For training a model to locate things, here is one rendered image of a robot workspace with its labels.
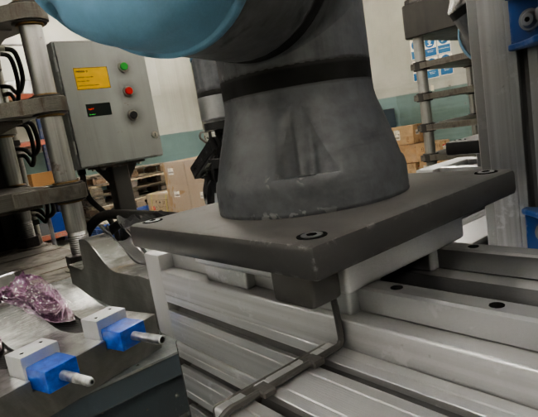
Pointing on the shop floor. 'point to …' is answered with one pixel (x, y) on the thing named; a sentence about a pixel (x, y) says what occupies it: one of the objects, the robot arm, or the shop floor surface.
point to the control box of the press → (106, 113)
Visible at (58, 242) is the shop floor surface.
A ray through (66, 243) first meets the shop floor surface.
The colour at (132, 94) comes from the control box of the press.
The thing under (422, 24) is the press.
